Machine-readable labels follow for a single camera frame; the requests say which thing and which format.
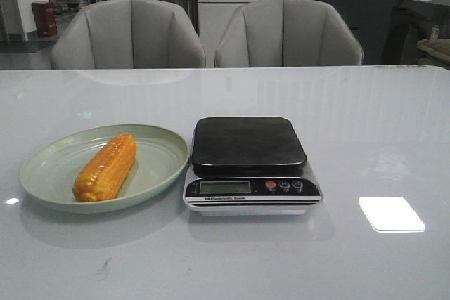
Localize left grey upholstered chair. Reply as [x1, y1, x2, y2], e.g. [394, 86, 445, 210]
[50, 0, 206, 70]

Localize right grey upholstered chair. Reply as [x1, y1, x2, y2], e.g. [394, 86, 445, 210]
[214, 0, 364, 68]

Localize black silver kitchen scale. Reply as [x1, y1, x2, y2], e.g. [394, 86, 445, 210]
[183, 117, 323, 216]

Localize grey upholstered chair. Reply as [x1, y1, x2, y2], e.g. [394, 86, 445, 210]
[50, 0, 206, 70]
[214, 0, 364, 68]

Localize red trash bin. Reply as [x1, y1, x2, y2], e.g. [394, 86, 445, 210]
[32, 1, 58, 37]

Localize orange corn cob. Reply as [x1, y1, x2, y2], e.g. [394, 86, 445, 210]
[72, 133, 137, 202]

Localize black appliance cabinet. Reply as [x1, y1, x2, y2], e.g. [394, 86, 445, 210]
[381, 0, 449, 65]

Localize pale green round plate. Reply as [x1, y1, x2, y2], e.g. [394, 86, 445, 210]
[20, 124, 190, 214]

